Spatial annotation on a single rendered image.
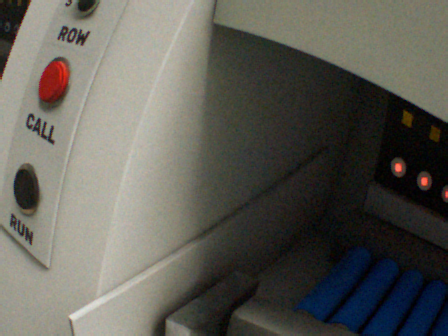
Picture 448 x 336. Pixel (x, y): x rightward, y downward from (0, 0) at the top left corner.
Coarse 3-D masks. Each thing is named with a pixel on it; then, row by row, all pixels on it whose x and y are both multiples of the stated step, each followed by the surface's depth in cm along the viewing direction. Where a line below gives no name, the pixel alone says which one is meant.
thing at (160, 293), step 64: (384, 128) 32; (384, 192) 32; (192, 256) 25; (256, 256) 30; (320, 256) 34; (384, 256) 31; (128, 320) 22; (192, 320) 24; (256, 320) 25; (320, 320) 26; (384, 320) 25
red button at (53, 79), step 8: (56, 64) 21; (48, 72) 21; (56, 72) 21; (64, 72) 21; (40, 80) 21; (48, 80) 21; (56, 80) 21; (64, 80) 21; (40, 88) 21; (48, 88) 21; (56, 88) 21; (40, 96) 21; (48, 96) 21; (56, 96) 21
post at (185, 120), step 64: (128, 0) 20; (192, 0) 19; (128, 64) 20; (192, 64) 20; (256, 64) 24; (320, 64) 29; (0, 128) 23; (128, 128) 20; (192, 128) 22; (256, 128) 26; (320, 128) 32; (0, 192) 23; (64, 192) 21; (128, 192) 20; (192, 192) 24; (256, 192) 28; (320, 192) 36; (0, 256) 24; (64, 256) 21; (128, 256) 21; (0, 320) 24; (64, 320) 22
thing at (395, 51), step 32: (224, 0) 20; (256, 0) 19; (288, 0) 18; (320, 0) 18; (352, 0) 17; (384, 0) 16; (416, 0) 15; (256, 32) 19; (288, 32) 19; (320, 32) 18; (352, 32) 17; (384, 32) 17; (416, 32) 16; (352, 64) 18; (384, 64) 17; (416, 64) 16; (416, 96) 17
